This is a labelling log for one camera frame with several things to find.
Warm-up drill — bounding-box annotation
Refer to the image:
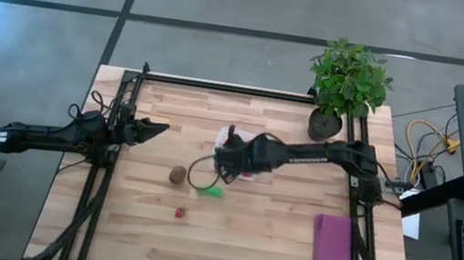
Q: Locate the potted green plant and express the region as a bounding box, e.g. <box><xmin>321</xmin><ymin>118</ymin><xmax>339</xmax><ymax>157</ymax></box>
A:
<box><xmin>298</xmin><ymin>33</ymin><xmax>400</xmax><ymax>152</ymax></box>

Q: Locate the clear plastic tupperware container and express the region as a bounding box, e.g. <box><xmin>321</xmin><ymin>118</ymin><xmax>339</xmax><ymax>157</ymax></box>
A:
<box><xmin>209</xmin><ymin>123</ymin><xmax>263</xmax><ymax>185</ymax></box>

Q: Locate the green toy cucumber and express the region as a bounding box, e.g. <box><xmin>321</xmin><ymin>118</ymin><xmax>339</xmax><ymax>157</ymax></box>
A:
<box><xmin>195</xmin><ymin>183</ymin><xmax>225</xmax><ymax>201</ymax></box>

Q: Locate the yellow cable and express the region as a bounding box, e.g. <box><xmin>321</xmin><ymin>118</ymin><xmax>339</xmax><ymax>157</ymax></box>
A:
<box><xmin>397</xmin><ymin>118</ymin><xmax>463</xmax><ymax>190</ymax></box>

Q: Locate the purple folded cloth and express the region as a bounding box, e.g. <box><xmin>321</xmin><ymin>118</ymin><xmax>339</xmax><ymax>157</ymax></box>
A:
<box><xmin>307</xmin><ymin>212</ymin><xmax>364</xmax><ymax>260</ymax></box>

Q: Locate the black aluminium table frame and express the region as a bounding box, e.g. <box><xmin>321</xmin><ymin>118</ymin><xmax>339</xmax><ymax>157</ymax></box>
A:
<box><xmin>24</xmin><ymin>47</ymin><xmax>442</xmax><ymax>260</ymax></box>

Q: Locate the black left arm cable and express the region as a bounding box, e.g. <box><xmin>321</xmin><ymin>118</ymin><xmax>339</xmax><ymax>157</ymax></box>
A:
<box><xmin>64</xmin><ymin>86</ymin><xmax>128</xmax><ymax>129</ymax></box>

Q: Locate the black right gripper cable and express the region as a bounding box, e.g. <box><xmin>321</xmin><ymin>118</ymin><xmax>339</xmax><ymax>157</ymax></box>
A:
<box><xmin>184</xmin><ymin>150</ymin><xmax>225</xmax><ymax>194</ymax></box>

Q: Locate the brown kiwi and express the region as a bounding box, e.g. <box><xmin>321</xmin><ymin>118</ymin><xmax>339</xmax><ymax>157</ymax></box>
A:
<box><xmin>167</xmin><ymin>163</ymin><xmax>189</xmax><ymax>187</ymax></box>

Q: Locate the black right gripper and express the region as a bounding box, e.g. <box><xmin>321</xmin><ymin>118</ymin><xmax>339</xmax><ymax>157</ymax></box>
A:
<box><xmin>210</xmin><ymin>121</ymin><xmax>262</xmax><ymax>189</ymax></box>

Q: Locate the white paper sheet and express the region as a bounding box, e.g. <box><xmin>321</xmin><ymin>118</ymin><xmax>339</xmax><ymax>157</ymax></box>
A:
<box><xmin>395</xmin><ymin>187</ymin><xmax>428</xmax><ymax>241</ymax></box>

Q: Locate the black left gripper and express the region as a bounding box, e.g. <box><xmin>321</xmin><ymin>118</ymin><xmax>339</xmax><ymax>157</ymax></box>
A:
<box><xmin>119</xmin><ymin>114</ymin><xmax>171</xmax><ymax>152</ymax></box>

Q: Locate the black support bar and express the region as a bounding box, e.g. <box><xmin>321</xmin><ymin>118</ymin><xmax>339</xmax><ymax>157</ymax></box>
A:
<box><xmin>398</xmin><ymin>167</ymin><xmax>464</xmax><ymax>226</ymax></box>

